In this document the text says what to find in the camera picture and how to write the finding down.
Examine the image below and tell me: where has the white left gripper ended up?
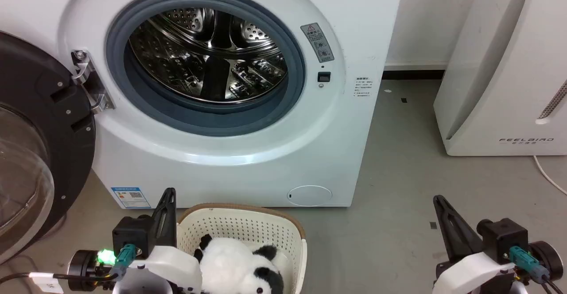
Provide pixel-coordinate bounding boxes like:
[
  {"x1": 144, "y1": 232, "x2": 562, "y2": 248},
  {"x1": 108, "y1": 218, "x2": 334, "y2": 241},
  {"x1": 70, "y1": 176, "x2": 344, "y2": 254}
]
[{"x1": 128, "y1": 188, "x2": 203, "y2": 294}]

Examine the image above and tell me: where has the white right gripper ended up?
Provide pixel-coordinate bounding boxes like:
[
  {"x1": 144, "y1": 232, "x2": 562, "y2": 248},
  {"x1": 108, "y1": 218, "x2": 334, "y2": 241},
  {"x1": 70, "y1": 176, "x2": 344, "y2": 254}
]
[{"x1": 433, "y1": 195, "x2": 517, "y2": 294}]

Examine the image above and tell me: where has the panda plush toy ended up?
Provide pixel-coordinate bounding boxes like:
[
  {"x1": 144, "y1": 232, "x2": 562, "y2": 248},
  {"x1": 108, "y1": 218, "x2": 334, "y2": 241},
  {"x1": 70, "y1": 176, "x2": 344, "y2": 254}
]
[{"x1": 194, "y1": 234, "x2": 285, "y2": 294}]

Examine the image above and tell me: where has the washing machine door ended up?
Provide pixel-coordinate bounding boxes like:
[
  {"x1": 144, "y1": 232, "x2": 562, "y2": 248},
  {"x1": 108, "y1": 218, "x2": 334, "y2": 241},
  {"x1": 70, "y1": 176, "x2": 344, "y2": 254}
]
[{"x1": 0, "y1": 32, "x2": 97, "y2": 263}]

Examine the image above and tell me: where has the stainless steel washing machine drum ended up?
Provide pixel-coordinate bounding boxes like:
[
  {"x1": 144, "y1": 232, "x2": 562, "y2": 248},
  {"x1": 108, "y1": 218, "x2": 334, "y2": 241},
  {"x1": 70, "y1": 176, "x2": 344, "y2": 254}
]
[{"x1": 128, "y1": 7, "x2": 288, "y2": 105}]

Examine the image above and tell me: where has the metal washing machine door hinge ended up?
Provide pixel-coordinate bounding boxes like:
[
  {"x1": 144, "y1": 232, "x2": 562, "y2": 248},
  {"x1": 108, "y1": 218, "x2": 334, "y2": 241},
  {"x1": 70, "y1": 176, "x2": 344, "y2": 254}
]
[{"x1": 71, "y1": 50, "x2": 116, "y2": 114}]

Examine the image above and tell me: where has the blue energy label sticker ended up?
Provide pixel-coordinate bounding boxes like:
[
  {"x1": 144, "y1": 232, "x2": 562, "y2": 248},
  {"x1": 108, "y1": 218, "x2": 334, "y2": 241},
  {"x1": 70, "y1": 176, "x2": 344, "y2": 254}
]
[{"x1": 111, "y1": 187, "x2": 152, "y2": 209}]

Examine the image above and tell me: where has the cream perforated laundry basket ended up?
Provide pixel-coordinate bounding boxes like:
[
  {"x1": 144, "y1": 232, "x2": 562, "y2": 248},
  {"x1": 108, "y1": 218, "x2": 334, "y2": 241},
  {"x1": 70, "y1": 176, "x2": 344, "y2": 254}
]
[{"x1": 176, "y1": 203, "x2": 307, "y2": 294}]

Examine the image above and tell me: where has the round white filter cover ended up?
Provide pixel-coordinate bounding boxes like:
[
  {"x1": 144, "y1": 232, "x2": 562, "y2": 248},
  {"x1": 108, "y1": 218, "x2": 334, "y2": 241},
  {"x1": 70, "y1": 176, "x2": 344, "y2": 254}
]
[{"x1": 287, "y1": 185, "x2": 333, "y2": 207}]

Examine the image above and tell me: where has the white tower appliance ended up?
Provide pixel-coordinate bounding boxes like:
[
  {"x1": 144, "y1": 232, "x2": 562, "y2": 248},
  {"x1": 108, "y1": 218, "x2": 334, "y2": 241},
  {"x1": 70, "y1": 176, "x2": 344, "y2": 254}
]
[{"x1": 433, "y1": 0, "x2": 567, "y2": 156}]

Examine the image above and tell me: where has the white front-load washing machine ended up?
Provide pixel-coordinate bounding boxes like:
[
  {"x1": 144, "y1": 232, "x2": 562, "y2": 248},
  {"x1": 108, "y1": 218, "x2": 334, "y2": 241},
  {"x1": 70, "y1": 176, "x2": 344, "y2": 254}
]
[{"x1": 0, "y1": 0, "x2": 406, "y2": 209}]

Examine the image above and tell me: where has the grey rubber door gasket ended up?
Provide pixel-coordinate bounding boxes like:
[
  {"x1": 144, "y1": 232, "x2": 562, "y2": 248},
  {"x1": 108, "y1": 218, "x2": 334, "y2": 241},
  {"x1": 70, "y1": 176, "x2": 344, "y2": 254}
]
[{"x1": 105, "y1": 0, "x2": 306, "y2": 137}]

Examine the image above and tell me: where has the small printed text label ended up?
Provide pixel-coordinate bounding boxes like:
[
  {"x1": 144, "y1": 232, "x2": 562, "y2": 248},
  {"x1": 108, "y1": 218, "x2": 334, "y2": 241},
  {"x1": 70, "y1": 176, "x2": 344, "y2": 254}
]
[{"x1": 353, "y1": 76, "x2": 373, "y2": 100}]

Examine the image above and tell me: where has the grey warning sticker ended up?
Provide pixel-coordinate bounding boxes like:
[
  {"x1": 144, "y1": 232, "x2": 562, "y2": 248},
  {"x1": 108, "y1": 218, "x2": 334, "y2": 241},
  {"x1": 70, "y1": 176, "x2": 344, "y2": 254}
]
[{"x1": 300, "y1": 23, "x2": 335, "y2": 63}]

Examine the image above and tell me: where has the teal plug left gripper cable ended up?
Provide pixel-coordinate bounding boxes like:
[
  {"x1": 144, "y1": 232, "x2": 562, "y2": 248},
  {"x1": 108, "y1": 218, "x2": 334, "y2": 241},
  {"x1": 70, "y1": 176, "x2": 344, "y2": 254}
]
[{"x1": 0, "y1": 244, "x2": 137, "y2": 284}]

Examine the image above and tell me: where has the teal plug gripper cable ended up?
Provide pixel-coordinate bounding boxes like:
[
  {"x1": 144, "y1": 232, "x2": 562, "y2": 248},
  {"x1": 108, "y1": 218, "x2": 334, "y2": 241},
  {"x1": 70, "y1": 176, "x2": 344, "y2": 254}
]
[
  {"x1": 0, "y1": 244, "x2": 137, "y2": 284},
  {"x1": 509, "y1": 246, "x2": 559, "y2": 294}
]

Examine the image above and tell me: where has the teal plug right gripper cable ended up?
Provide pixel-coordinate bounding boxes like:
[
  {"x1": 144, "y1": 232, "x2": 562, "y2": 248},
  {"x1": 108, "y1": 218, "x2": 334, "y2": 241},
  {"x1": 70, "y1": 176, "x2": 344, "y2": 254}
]
[{"x1": 509, "y1": 246, "x2": 559, "y2": 294}]

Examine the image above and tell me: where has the white power cable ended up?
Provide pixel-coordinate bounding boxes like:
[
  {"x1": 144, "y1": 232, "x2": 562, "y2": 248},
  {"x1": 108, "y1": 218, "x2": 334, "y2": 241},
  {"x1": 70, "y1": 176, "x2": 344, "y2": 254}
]
[{"x1": 533, "y1": 155, "x2": 567, "y2": 196}]

